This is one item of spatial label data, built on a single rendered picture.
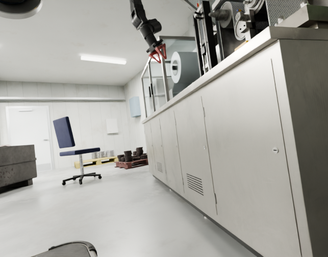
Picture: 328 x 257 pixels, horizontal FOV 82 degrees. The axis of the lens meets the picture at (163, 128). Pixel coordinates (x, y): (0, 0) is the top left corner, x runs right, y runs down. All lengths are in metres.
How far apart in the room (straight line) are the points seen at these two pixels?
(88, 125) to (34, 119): 1.69
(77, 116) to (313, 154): 7.34
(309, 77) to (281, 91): 0.11
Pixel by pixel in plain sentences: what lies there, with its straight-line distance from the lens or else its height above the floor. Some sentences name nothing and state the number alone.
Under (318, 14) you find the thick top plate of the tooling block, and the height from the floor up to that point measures 1.00.
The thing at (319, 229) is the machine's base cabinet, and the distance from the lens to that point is 0.78.
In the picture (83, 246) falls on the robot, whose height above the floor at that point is 0.24.
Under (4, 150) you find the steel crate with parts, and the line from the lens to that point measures 4.34.
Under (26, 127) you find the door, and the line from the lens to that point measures 7.49.
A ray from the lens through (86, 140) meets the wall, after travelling 7.59.
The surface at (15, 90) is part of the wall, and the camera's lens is 7.79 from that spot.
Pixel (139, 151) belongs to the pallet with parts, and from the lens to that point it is 4.90.
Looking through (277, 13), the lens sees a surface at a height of 1.14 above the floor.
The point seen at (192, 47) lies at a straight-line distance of 2.14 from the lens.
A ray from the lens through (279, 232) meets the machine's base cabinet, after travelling 0.83.
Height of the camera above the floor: 0.61
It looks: 3 degrees up
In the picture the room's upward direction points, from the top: 7 degrees counter-clockwise
